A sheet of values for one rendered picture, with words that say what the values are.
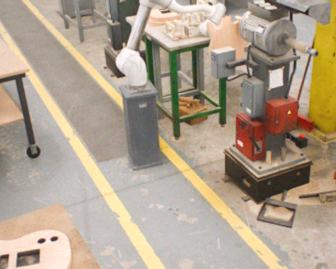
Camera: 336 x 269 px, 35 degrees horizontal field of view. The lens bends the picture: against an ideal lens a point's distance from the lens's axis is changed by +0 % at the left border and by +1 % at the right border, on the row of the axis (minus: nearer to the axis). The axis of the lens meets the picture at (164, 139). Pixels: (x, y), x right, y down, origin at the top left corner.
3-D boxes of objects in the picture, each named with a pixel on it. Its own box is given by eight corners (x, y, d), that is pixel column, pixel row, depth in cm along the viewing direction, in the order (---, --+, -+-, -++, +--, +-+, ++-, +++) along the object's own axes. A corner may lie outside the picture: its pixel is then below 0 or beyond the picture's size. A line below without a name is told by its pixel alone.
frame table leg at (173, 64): (180, 139, 503) (176, 49, 459) (175, 141, 501) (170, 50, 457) (178, 137, 507) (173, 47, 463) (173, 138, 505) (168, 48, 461)
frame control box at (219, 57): (251, 86, 391) (253, 54, 378) (226, 93, 383) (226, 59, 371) (234, 75, 410) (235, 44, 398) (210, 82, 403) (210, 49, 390)
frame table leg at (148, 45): (157, 116, 547) (151, 32, 503) (152, 118, 545) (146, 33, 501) (155, 114, 551) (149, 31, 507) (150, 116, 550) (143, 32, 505)
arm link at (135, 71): (132, 88, 428) (130, 62, 417) (123, 80, 442) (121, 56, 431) (150, 83, 434) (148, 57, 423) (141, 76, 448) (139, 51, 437)
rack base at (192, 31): (205, 34, 478) (205, 25, 474) (189, 38, 473) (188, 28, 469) (192, 27, 500) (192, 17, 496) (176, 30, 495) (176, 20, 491)
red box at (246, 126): (265, 158, 407) (267, 116, 389) (251, 163, 403) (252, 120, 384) (248, 144, 427) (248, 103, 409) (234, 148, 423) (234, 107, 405)
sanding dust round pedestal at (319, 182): (415, 179, 425) (415, 175, 423) (260, 236, 376) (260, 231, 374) (299, 109, 542) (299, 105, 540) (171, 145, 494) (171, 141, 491)
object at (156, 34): (228, 111, 511) (228, 35, 474) (173, 125, 492) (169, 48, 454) (198, 88, 561) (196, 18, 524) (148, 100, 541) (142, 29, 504)
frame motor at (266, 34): (297, 53, 373) (300, 17, 361) (265, 61, 364) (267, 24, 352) (265, 38, 406) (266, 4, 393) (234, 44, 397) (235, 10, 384)
